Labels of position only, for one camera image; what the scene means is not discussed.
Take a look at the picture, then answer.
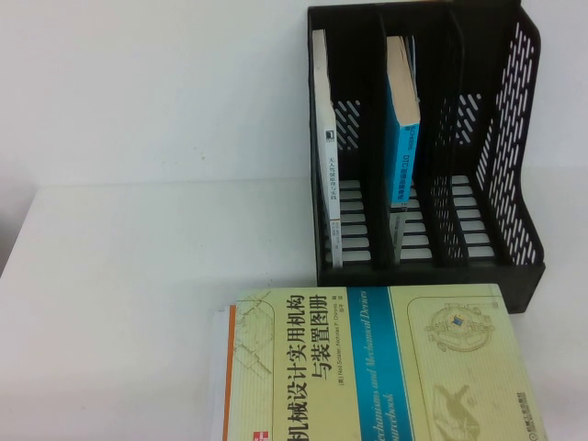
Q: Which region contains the blue and grey book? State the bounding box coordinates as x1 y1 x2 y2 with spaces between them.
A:
384 34 422 266

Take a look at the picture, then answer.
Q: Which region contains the thin white book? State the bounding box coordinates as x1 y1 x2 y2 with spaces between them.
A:
311 28 344 268

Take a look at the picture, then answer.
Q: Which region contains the yellow-green mechanical devices book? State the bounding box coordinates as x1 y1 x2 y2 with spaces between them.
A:
223 283 548 441

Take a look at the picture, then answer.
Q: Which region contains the black perforated plastic book stand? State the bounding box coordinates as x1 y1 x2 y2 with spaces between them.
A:
306 0 548 316

